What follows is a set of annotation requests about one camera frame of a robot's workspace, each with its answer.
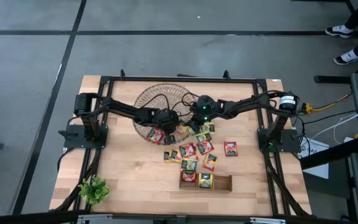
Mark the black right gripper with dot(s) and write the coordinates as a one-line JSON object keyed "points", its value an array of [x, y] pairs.
{"points": [[204, 109]]}

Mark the small green artificial plant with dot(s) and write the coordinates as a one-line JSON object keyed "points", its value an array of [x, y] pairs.
{"points": [[94, 190]]}

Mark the person's shoe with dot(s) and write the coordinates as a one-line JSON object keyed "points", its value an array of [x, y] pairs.
{"points": [[339, 31], [346, 57]]}

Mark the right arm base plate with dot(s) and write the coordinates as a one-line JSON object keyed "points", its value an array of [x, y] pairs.
{"points": [[291, 143]]}

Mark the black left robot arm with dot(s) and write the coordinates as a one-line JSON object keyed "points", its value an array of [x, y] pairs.
{"points": [[120, 107]]}

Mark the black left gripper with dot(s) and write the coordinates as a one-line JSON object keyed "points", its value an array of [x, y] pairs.
{"points": [[163, 118]]}

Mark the black desk beam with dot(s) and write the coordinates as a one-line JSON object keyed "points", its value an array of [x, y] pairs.
{"points": [[331, 154]]}

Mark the wooden three-compartment box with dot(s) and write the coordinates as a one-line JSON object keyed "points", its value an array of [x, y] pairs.
{"points": [[222, 183]]}

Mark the white paper sheet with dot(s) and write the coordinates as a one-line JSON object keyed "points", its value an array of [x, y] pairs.
{"points": [[314, 149]]}

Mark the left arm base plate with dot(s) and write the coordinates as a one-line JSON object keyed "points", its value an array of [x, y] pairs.
{"points": [[73, 140]]}

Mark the black metal table frame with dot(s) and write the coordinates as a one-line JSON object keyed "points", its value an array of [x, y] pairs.
{"points": [[182, 79]]}

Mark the red tea bag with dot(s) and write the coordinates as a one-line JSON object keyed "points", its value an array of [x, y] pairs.
{"points": [[187, 150], [155, 136], [204, 147], [189, 176], [230, 148]]}

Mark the green yellow tea bag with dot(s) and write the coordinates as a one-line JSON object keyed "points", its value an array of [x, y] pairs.
{"points": [[204, 137], [189, 164]]}

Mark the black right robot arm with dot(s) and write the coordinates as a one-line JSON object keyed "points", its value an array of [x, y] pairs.
{"points": [[244, 104]]}

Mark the black front crossbar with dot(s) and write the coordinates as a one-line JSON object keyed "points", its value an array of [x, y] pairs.
{"points": [[26, 217]]}

